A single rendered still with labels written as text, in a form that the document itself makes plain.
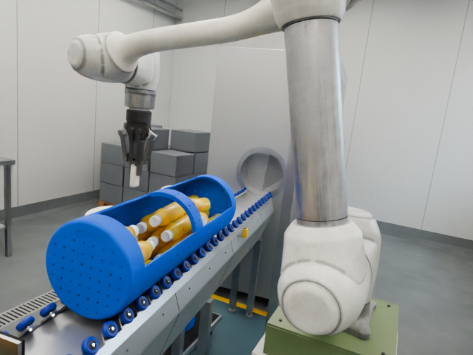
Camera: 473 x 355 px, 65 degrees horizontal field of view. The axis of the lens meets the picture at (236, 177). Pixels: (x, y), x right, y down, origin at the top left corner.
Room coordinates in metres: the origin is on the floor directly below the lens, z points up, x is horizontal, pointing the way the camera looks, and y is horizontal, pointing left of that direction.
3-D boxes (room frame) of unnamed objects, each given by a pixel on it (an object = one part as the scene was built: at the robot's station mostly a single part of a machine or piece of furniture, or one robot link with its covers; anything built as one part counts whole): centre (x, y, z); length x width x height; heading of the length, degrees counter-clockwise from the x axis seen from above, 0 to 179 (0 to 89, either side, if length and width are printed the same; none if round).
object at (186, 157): (4.90, 1.10, 0.59); 1.20 x 0.80 x 1.19; 66
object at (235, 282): (2.65, -0.08, 0.31); 0.06 x 0.06 x 0.63; 73
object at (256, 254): (2.61, -0.21, 0.31); 0.06 x 0.06 x 0.63; 73
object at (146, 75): (1.12, 0.32, 1.67); 0.13 x 0.11 x 0.16; 154
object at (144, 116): (1.13, 0.31, 1.48); 0.08 x 0.07 x 0.09; 73
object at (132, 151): (1.13, 0.33, 1.42); 0.04 x 0.01 x 0.11; 163
